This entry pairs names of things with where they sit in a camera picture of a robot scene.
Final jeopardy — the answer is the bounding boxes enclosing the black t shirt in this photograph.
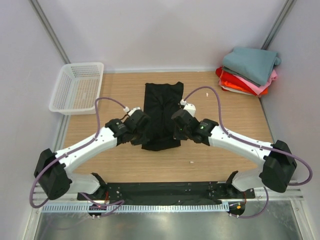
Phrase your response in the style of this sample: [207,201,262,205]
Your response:
[141,81,184,152]

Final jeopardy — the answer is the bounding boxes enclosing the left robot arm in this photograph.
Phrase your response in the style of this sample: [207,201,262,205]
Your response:
[34,107,151,200]

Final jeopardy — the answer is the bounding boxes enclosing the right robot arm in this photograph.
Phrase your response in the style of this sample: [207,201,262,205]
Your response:
[171,109,297,198]

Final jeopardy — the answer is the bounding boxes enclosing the folded white t shirt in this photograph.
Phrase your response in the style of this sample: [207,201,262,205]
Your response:
[220,85,254,96]

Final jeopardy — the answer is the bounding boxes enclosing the folded red t shirt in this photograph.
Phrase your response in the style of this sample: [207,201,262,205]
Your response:
[215,67,245,88]

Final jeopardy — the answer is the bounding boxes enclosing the folded grey t shirt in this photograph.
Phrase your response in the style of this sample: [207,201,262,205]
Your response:
[222,66,261,87]

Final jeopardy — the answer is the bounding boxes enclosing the white plastic basket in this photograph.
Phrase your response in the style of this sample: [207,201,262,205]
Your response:
[48,62,104,116]

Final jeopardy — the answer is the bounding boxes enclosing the folded pink t shirt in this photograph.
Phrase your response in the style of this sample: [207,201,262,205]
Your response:
[234,69,278,95]

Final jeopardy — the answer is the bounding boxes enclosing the folded orange t shirt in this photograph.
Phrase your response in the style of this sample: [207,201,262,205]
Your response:
[218,80,269,96]

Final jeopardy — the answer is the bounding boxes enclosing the folded teal t shirt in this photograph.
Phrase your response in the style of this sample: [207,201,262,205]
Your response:
[222,47,282,84]

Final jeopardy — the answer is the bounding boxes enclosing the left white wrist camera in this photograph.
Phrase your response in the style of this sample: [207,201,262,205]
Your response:
[123,106,141,116]

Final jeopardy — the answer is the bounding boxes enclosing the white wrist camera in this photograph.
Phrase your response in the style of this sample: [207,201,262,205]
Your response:
[180,99,196,117]
[123,106,141,116]

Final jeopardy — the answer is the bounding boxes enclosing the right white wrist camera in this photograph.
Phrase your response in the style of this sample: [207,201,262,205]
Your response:
[180,99,196,117]

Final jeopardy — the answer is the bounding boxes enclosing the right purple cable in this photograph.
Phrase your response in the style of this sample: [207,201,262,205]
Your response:
[180,85,313,220]

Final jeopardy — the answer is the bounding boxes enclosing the purple cable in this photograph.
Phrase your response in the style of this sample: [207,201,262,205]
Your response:
[29,96,130,217]
[180,85,313,220]

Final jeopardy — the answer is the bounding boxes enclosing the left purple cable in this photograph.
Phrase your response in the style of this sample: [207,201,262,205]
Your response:
[29,96,130,217]

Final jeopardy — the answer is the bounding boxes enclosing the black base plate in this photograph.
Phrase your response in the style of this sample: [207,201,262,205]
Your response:
[88,181,256,206]

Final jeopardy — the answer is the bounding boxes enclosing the white slotted cable duct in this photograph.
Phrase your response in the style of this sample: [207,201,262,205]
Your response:
[42,202,229,213]

